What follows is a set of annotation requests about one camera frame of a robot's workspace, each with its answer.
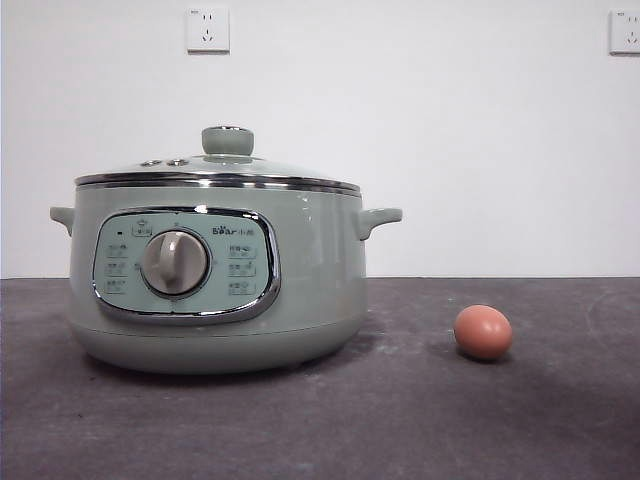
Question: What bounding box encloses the glass lid with green knob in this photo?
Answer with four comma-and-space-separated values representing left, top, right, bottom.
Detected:
74, 125, 362, 194

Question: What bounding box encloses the brown egg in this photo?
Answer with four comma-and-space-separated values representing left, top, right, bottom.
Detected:
453, 304, 514, 363

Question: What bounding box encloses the pale green electric cooking pot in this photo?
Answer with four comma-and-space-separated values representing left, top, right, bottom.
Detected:
49, 183, 404, 376

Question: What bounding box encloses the white wall socket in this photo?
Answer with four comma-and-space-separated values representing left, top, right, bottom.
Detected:
186, 6, 232, 56
608, 9, 640, 57

